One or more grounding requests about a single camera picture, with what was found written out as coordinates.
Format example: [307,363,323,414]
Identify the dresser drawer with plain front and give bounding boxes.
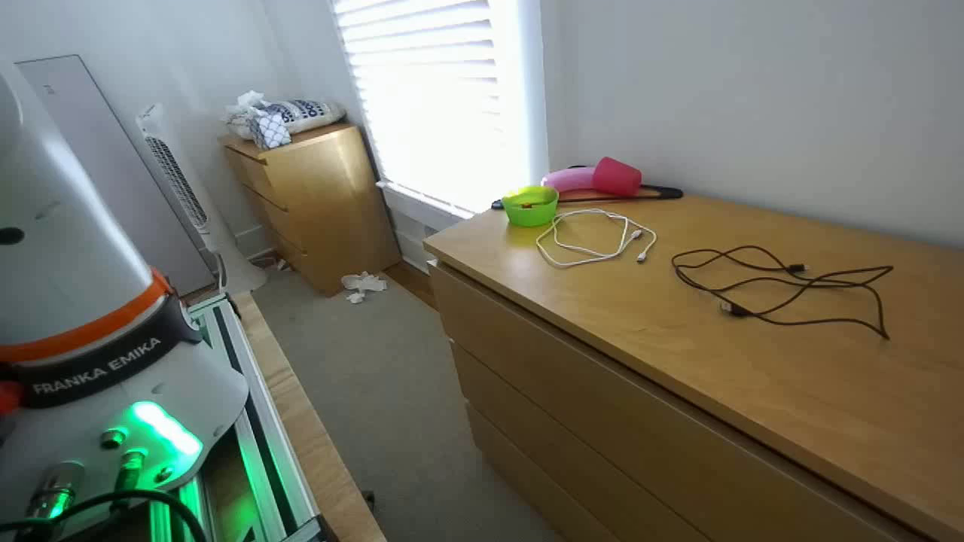
[465,403,616,542]
[427,261,906,542]
[450,341,704,542]

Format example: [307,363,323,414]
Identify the green plastic bowl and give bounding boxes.
[498,183,564,233]

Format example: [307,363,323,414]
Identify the crumpled white paper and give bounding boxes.
[338,269,388,306]

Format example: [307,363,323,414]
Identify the pink plastic bottle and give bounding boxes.
[540,163,602,196]

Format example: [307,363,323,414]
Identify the pink plastic cup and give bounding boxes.
[590,154,646,199]

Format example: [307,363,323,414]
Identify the small wooden nightstand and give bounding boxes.
[220,119,403,297]

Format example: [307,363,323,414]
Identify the white window blinds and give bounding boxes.
[332,0,506,217]

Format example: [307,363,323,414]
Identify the light wooden dresser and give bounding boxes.
[423,194,964,542]

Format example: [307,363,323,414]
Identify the pile of folded clothes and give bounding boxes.
[224,87,351,152]

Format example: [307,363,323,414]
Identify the grey flat board panel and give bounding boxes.
[13,50,220,301]

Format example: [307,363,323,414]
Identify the white charging cable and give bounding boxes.
[534,204,662,271]

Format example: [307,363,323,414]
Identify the thin black cable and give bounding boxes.
[668,240,899,344]

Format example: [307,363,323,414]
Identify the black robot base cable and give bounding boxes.
[0,489,212,542]

